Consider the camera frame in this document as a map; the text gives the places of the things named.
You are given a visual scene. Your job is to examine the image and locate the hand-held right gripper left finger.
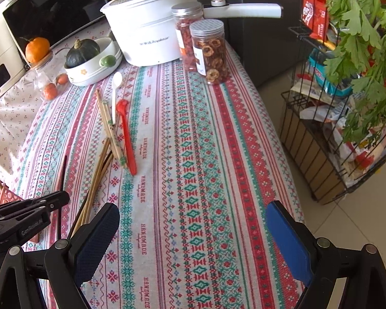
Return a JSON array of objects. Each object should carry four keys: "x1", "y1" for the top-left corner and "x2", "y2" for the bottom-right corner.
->
[{"x1": 0, "y1": 203, "x2": 121, "y2": 309}]

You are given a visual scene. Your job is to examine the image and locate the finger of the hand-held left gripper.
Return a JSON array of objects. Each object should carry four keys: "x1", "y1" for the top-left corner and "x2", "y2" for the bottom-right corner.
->
[
  {"x1": 0, "y1": 191, "x2": 70, "y2": 222},
  {"x1": 0, "y1": 213, "x2": 51, "y2": 248}
]

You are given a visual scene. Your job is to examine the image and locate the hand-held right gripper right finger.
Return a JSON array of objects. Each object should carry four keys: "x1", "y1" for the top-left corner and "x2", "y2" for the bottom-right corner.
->
[{"x1": 265, "y1": 200, "x2": 386, "y2": 309}]

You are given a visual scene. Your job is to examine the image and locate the black chopstick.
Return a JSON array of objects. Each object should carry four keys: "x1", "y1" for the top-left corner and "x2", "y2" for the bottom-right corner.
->
[{"x1": 58, "y1": 155, "x2": 68, "y2": 233}]

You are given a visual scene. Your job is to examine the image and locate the pink plastic basket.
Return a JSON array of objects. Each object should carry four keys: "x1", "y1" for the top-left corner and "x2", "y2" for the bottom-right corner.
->
[{"x1": 0, "y1": 172, "x2": 24, "y2": 214}]

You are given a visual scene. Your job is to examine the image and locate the bundle of wooden chopsticks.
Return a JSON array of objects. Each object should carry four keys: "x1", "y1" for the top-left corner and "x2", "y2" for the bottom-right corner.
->
[{"x1": 0, "y1": 88, "x2": 116, "y2": 230}]

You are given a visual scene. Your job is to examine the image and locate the plastic chopstick pair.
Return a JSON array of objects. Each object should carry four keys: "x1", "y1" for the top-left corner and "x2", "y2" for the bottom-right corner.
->
[{"x1": 101, "y1": 100, "x2": 128, "y2": 169}]

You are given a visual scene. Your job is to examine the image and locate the small floral print cloth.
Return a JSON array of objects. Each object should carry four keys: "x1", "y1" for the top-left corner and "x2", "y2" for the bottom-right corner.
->
[{"x1": 0, "y1": 16, "x2": 116, "y2": 184}]

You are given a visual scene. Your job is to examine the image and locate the brown cardboard panel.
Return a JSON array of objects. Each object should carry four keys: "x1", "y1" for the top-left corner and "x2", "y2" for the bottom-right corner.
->
[{"x1": 285, "y1": 116, "x2": 346, "y2": 204}]

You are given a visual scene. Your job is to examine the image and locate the red plastic spoon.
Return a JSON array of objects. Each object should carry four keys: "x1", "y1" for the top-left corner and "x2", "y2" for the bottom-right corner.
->
[{"x1": 116, "y1": 100, "x2": 138, "y2": 176}]

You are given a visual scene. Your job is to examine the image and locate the striped patterned tablecloth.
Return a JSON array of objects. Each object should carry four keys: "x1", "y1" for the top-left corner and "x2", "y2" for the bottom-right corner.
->
[{"x1": 17, "y1": 43, "x2": 308, "y2": 309}]

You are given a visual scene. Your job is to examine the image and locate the glass jar with bamboo lid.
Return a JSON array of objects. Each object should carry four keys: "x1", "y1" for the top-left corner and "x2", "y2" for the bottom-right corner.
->
[{"x1": 29, "y1": 51, "x2": 69, "y2": 102}]

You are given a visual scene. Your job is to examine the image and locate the white plastic spoon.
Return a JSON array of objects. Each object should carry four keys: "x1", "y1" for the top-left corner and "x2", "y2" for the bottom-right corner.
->
[{"x1": 111, "y1": 72, "x2": 123, "y2": 124}]

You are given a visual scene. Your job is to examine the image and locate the dark green squash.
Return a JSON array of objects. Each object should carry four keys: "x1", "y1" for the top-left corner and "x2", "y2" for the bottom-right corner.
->
[{"x1": 65, "y1": 39, "x2": 101, "y2": 69}]

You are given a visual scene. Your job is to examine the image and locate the large tangerine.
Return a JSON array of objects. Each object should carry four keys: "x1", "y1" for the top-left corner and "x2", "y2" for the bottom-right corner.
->
[{"x1": 25, "y1": 37, "x2": 50, "y2": 64}]

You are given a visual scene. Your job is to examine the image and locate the cream air fryer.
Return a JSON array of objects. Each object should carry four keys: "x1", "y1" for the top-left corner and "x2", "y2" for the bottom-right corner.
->
[{"x1": 0, "y1": 22, "x2": 23, "y2": 102}]

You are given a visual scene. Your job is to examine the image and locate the teal snack packet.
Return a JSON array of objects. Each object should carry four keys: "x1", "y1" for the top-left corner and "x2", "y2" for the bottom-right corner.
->
[{"x1": 309, "y1": 49, "x2": 354, "y2": 99}]

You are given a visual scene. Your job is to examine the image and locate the microwave oven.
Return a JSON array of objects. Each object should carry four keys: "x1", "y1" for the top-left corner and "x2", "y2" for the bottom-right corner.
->
[{"x1": 0, "y1": 0, "x2": 116, "y2": 52}]

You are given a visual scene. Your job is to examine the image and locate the white electric pot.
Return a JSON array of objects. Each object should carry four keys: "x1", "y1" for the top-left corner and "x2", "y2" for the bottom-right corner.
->
[{"x1": 101, "y1": 0, "x2": 284, "y2": 66}]

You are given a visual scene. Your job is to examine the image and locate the jar of dried fruit rings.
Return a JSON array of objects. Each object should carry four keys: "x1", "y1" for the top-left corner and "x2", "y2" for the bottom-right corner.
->
[{"x1": 189, "y1": 19, "x2": 228, "y2": 86}]

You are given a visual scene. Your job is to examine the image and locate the grey refrigerator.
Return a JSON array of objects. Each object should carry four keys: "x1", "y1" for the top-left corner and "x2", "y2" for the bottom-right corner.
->
[{"x1": 222, "y1": 0, "x2": 312, "y2": 87}]

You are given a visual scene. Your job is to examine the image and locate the jar of dried red fruit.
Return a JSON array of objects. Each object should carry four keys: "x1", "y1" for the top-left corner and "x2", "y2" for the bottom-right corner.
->
[{"x1": 171, "y1": 3, "x2": 204, "y2": 71}]

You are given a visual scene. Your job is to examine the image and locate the red snack packets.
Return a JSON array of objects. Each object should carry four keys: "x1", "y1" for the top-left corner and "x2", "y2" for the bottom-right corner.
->
[{"x1": 301, "y1": 0, "x2": 330, "y2": 39}]

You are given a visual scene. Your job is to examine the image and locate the leafy green vegetables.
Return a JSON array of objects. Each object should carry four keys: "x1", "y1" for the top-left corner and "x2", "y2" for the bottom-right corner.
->
[{"x1": 323, "y1": 0, "x2": 386, "y2": 144}]

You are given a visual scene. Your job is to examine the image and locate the white ceramic dish green handle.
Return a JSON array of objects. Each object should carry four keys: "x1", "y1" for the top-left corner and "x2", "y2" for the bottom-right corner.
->
[{"x1": 64, "y1": 36, "x2": 123, "y2": 87}]

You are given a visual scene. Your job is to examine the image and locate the black wire rack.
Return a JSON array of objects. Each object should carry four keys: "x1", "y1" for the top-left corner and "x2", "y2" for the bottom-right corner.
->
[{"x1": 280, "y1": 26, "x2": 386, "y2": 205}]

